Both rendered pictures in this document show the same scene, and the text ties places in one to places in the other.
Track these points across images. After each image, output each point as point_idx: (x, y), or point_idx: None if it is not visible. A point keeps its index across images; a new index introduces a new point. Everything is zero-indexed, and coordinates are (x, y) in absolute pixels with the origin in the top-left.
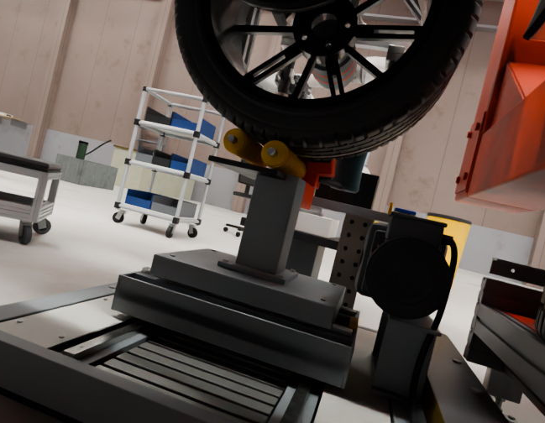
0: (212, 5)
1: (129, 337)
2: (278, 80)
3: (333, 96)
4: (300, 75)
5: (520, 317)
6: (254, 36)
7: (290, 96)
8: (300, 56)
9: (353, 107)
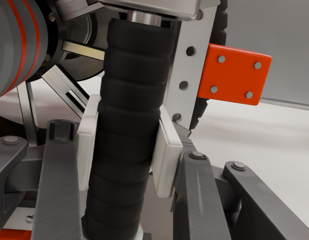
0: None
1: None
2: (242, 223)
3: None
4: (47, 122)
5: None
6: (171, 61)
7: (40, 141)
8: (45, 81)
9: None
